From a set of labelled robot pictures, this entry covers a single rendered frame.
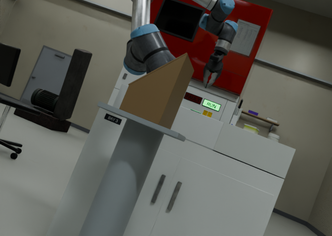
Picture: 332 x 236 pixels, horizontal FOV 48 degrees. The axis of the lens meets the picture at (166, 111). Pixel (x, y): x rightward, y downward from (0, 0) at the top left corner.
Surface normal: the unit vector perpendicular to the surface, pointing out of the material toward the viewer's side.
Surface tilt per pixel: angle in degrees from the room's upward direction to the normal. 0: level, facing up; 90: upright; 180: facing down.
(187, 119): 90
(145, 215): 90
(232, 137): 90
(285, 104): 90
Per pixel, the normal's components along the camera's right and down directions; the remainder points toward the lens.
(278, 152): -0.16, -0.14
